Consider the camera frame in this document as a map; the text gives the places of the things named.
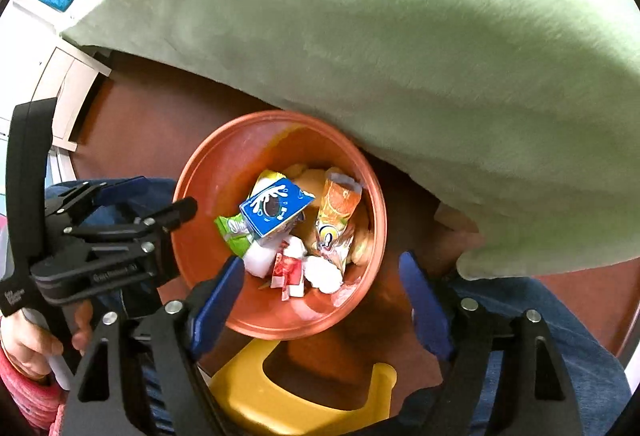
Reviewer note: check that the person's right leg in jeans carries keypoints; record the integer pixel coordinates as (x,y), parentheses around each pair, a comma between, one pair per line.
(575,366)

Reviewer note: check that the person's left forearm pink sleeve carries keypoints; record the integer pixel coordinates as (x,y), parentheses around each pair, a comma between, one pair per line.
(30,401)

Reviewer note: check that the white tissue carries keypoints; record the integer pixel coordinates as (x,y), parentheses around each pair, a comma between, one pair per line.
(324,275)

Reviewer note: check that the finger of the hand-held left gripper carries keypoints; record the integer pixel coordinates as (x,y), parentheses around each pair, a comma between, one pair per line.
(80,201)
(110,261)

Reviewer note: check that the orange juice pouch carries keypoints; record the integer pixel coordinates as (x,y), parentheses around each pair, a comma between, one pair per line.
(336,211)

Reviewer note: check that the green snack wrapper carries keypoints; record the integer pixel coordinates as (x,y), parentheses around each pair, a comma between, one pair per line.
(234,233)

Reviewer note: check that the person's left leg in jeans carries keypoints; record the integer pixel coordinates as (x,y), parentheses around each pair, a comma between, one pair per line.
(155,191)

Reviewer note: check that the red white wrapper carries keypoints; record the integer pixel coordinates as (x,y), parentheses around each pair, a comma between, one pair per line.
(290,268)

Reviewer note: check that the person's left hand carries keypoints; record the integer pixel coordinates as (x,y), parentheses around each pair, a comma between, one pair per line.
(25,346)

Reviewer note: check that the yellow plastic container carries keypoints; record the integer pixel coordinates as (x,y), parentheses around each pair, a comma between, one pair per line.
(265,396)

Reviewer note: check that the orange plush toy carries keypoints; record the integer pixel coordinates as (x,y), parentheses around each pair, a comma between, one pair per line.
(312,180)

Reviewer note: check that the orange plastic bucket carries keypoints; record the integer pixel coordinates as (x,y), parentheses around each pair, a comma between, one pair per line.
(215,176)

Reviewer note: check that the person's leg in jeans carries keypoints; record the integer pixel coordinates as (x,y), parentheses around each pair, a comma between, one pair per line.
(155,191)
(575,366)

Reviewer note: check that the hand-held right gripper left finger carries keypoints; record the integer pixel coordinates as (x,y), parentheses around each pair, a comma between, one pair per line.
(217,306)

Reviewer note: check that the blue white milk carton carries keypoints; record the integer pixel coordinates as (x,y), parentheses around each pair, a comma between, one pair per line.
(272,208)

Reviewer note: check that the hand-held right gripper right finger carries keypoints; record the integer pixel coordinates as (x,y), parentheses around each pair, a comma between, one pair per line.
(425,311)

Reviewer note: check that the green blanket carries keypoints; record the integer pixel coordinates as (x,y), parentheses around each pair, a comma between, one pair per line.
(380,41)

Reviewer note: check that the white cabinet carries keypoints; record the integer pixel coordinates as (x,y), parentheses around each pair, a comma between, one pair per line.
(70,81)

